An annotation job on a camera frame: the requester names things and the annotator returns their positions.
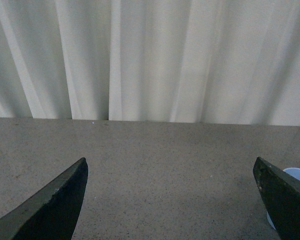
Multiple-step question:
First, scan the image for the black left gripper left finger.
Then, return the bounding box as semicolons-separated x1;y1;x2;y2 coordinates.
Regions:
0;157;88;240

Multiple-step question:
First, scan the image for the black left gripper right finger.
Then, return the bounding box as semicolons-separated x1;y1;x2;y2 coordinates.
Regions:
253;157;300;240

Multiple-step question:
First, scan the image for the white curtain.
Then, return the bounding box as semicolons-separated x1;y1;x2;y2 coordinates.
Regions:
0;0;300;126

